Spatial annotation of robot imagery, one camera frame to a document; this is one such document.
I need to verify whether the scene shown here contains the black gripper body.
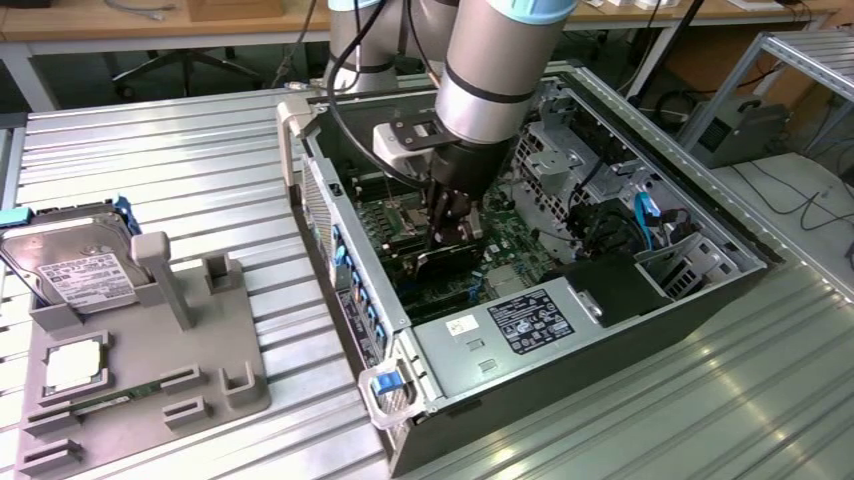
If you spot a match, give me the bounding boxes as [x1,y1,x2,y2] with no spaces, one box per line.
[425,139,516,201]

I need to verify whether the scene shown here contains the CPU socket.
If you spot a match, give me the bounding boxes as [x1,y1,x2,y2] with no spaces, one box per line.
[396,202,434,234]

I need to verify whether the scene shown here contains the green motherboard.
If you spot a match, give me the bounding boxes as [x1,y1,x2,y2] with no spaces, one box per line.
[349,169,579,326]

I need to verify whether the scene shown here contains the silver chipset heatsink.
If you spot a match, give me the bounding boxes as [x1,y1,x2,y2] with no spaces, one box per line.
[484,267,532,299]

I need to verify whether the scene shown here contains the silver drive cage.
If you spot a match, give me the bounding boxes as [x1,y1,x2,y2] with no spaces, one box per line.
[516,89,645,214]

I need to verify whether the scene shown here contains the black expansion slot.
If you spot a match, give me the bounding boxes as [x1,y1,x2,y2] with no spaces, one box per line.
[402,289,473,322]

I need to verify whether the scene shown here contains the silver power supply unit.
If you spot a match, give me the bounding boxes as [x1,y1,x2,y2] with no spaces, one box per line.
[406,276,608,406]

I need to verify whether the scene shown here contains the black plastic air shroud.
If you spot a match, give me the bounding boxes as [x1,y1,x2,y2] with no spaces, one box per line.
[537,251,673,330]

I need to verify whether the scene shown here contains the silver disk bay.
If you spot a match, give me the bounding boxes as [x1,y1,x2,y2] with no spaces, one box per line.
[631,231,732,303]

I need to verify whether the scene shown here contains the open black PC case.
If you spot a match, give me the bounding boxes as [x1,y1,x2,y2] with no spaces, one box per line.
[274,66,787,479]

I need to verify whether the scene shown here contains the cardboard box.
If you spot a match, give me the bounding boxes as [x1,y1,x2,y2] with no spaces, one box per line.
[184,0,286,24]

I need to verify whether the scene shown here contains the office chair base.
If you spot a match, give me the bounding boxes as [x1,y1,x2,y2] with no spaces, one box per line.
[109,47,262,99]

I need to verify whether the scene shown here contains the grey plastic parts rack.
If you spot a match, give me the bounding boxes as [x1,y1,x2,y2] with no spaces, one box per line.
[16,232,272,477]

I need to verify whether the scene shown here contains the hard disk with blue caddy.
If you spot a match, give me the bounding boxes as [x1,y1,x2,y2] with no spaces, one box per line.
[0,194,153,317]

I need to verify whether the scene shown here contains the green RAM stick on rack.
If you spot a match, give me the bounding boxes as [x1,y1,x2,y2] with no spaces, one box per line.
[62,380,168,417]

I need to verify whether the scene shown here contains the silver CPU chip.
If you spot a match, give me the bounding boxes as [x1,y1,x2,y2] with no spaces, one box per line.
[42,342,109,390]

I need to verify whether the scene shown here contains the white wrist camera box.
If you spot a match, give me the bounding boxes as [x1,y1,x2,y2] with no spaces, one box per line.
[369,113,447,176]

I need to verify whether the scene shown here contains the black wire bundle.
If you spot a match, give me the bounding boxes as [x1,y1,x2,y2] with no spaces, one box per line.
[564,198,645,264]

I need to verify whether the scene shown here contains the blue disk wire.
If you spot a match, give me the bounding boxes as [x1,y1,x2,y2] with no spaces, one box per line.
[635,191,661,254]

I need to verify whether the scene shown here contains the black camera cable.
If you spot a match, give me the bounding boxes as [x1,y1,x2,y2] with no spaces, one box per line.
[322,0,434,191]

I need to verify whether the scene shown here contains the coiled black cable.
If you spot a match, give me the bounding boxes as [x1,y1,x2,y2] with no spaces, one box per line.
[656,88,699,127]

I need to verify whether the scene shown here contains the hanging grey cables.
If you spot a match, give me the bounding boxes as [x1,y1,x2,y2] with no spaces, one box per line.
[269,0,321,94]

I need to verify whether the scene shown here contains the grey box with handle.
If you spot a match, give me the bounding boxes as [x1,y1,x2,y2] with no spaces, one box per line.
[677,99,793,170]

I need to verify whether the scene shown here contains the black cable on white table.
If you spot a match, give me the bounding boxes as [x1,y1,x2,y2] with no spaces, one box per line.
[729,162,854,232]

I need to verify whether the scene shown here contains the aluminium frame rack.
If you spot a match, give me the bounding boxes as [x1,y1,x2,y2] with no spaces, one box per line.
[689,29,854,156]

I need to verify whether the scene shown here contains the light cable on desk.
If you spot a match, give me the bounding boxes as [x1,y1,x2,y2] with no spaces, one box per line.
[102,0,180,22]

